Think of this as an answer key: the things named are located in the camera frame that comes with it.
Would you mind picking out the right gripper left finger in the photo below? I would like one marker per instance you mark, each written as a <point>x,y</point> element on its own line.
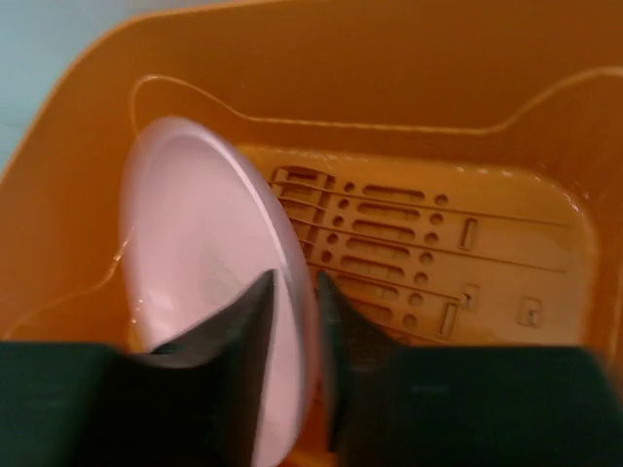
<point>194,401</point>

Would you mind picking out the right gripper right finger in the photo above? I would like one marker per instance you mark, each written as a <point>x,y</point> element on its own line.
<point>391,404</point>

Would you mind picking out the orange plastic bin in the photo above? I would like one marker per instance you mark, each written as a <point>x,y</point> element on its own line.
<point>455,167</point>

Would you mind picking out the pink plate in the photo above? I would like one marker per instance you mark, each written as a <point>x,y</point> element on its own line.
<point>201,224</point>

